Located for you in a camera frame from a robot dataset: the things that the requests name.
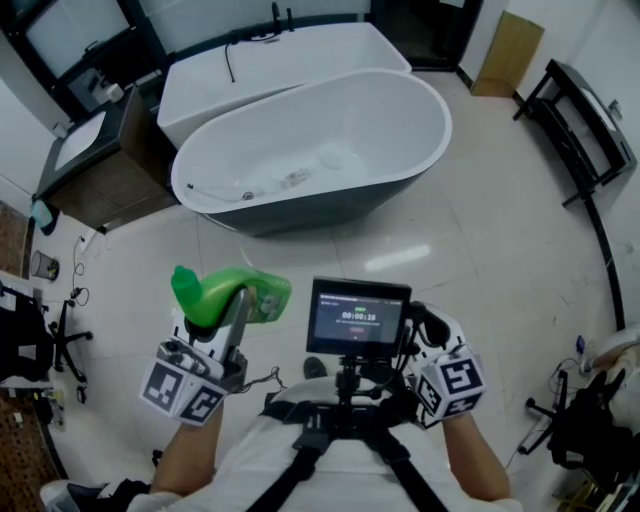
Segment dark wooden vanity cabinet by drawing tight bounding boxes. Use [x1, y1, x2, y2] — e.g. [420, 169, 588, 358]
[34, 84, 179, 234]

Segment brown cardboard panel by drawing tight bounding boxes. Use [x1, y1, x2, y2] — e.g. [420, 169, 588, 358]
[471, 9, 545, 99]

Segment teal waste bin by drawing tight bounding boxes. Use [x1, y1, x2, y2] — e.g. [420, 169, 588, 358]
[29, 197, 61, 236]

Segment white sink basin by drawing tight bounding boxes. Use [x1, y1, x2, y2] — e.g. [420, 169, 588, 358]
[53, 110, 108, 171]

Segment black-framed frosted glass partition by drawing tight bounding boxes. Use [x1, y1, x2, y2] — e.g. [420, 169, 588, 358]
[0, 0, 371, 116]

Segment person's left forearm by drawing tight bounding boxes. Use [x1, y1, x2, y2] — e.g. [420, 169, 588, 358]
[149, 409, 226, 496]

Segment black bathtub faucet with hose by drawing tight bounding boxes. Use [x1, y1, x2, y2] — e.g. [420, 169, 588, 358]
[224, 2, 296, 84]

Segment white round dish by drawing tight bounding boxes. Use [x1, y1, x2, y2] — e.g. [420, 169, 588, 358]
[317, 142, 349, 171]

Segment thin black charger cable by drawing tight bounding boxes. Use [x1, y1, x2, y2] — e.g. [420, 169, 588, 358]
[72, 232, 101, 306]

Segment black office chair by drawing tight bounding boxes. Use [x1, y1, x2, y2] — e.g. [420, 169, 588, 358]
[0, 282, 94, 386]
[519, 369, 640, 471]

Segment clear plastic bottle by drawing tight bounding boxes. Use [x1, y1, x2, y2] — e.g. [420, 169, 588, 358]
[279, 168, 311, 190]

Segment green plastic bottle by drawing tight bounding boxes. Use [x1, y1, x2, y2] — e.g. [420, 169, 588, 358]
[170, 265, 293, 329]

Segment black mesh waste basket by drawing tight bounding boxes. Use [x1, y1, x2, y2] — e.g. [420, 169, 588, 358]
[30, 249, 60, 281]

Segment black glass door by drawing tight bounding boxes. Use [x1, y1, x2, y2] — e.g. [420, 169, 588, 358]
[369, 0, 484, 74]

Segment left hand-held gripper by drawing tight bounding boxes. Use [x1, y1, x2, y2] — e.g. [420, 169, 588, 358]
[139, 286, 252, 427]

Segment black strap harness with mount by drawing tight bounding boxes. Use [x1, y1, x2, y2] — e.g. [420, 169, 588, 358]
[257, 354, 441, 512]

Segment person's right forearm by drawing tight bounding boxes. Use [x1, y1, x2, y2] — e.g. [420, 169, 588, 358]
[439, 414, 511, 501]

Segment black body-worn monitor screen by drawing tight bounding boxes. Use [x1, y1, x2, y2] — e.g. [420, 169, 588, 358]
[305, 277, 413, 357]

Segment black metal table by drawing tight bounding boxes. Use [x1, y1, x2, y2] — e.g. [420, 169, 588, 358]
[512, 58, 639, 209]

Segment oval dark green bathtub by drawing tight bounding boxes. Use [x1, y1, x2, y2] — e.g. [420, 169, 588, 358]
[170, 68, 454, 238]

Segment white rectangular bathtub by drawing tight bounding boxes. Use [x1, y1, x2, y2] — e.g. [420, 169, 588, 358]
[157, 21, 414, 151]

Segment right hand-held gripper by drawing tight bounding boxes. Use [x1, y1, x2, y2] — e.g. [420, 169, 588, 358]
[402, 302, 487, 430]

